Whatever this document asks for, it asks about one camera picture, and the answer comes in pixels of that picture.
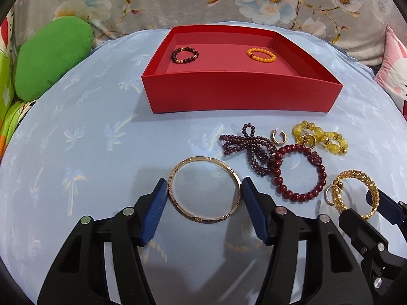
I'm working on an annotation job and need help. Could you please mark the dark brown bead bracelet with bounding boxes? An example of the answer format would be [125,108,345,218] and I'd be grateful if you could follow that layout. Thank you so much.
[172,47,199,64]

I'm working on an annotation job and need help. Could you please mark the orange bead bracelet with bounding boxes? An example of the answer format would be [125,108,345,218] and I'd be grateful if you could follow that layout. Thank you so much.
[247,48,277,64]

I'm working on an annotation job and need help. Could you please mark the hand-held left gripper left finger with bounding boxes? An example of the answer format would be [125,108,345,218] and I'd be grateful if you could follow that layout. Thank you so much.
[37,179,169,305]

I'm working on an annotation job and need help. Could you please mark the pink bunny pillow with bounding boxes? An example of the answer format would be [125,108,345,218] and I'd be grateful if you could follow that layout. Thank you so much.
[374,25,407,124]

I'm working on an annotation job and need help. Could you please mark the red cardboard box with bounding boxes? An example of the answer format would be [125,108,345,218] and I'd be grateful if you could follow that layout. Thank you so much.
[141,26,344,114]

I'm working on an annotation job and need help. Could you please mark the gold chain bracelet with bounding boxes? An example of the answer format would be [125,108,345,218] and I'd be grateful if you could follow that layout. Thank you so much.
[331,170,380,220]

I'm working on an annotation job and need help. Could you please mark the rose gold bangle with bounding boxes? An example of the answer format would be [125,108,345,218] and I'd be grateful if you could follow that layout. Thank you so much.
[168,156,241,225]

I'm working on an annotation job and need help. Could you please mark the grey floral blanket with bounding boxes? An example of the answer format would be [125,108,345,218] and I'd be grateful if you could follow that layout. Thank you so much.
[9,0,401,67]

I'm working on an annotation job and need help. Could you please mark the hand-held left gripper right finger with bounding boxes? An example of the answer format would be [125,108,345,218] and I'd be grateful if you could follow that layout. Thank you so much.
[241,177,374,305]

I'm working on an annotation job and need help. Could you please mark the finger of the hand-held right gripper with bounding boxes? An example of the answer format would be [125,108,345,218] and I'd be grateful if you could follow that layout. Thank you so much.
[366,189,407,226]
[339,210,389,255]

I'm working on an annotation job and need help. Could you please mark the colourful printed cloth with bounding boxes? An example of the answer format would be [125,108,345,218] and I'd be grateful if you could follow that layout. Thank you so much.
[0,6,39,156]

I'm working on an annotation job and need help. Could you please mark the green plush pillow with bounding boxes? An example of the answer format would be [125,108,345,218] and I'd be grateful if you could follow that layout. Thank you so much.
[14,16,94,101]

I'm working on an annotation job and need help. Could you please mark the garnet multi-strand bead bracelet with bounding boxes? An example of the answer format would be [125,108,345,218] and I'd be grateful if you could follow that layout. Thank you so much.
[219,123,280,177]

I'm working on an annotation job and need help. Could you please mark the red bead bracelet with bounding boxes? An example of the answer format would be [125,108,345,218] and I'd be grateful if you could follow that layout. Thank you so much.
[270,144,328,202]

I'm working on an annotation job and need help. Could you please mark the gold ring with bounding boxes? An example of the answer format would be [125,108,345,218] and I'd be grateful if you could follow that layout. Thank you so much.
[324,182,344,206]

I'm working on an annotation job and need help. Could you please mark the yellow glass bead bracelet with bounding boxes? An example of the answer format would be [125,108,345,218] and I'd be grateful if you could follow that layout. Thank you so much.
[292,120,348,156]

